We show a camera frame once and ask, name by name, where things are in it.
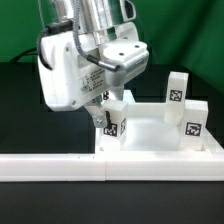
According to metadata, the white L-shaped fence wall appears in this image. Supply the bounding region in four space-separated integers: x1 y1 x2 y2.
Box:
0 152 224 182

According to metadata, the black cable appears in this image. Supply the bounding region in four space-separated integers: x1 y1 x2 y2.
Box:
9 19 74 71

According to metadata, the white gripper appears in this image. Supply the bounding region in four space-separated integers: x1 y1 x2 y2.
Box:
39 22 149 128

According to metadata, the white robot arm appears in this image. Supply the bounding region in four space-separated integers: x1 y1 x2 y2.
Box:
37 0 149 128

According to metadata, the white square tabletop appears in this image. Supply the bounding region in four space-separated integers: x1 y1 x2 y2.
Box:
96 91 224 155

